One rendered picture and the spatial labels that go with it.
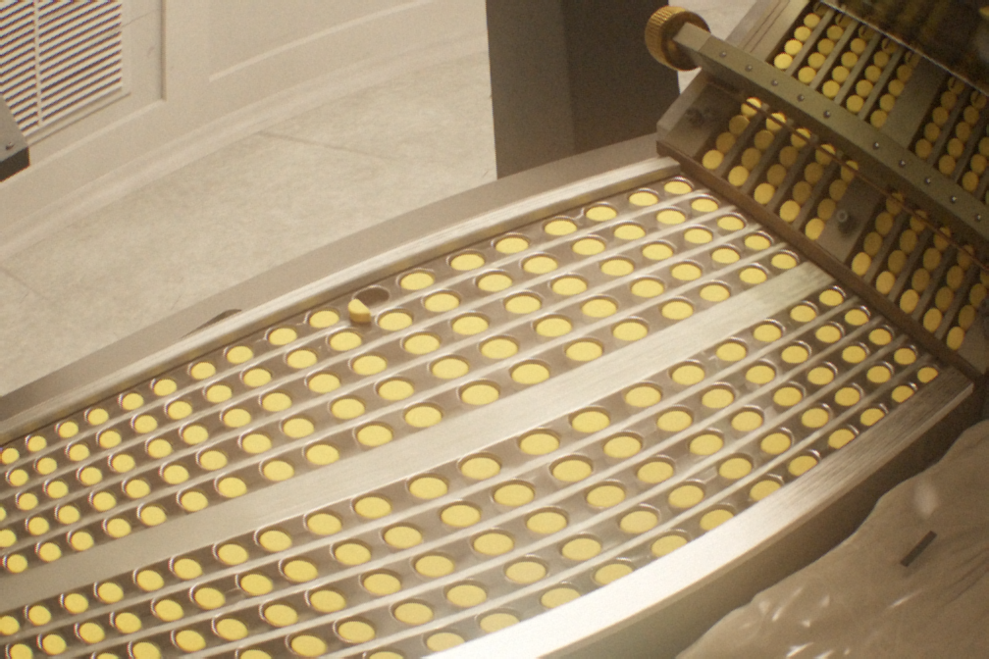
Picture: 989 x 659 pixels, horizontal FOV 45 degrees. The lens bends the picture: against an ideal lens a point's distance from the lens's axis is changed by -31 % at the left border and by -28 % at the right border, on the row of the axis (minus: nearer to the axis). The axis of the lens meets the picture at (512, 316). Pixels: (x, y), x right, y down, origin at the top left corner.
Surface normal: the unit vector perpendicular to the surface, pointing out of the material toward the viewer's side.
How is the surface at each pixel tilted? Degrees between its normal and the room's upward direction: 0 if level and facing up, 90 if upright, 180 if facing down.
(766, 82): 38
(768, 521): 0
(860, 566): 4
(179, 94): 90
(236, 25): 90
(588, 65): 90
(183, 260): 0
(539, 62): 90
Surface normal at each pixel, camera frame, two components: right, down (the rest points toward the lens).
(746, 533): -0.06, -0.85
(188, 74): 0.55, 0.42
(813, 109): -0.56, -0.46
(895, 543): 0.17, -0.76
